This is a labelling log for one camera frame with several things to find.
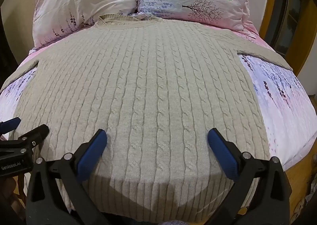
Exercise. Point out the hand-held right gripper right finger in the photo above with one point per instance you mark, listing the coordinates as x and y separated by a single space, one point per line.
221 152

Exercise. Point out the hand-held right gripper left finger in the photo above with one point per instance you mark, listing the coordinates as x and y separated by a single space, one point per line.
95 149

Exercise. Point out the pink floral bed sheet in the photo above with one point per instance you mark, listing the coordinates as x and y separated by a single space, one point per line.
284 106

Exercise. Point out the wooden bed frame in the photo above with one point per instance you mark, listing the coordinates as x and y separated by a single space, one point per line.
302 185

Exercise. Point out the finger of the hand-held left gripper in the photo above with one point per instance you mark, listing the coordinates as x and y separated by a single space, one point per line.
34 136
11 124

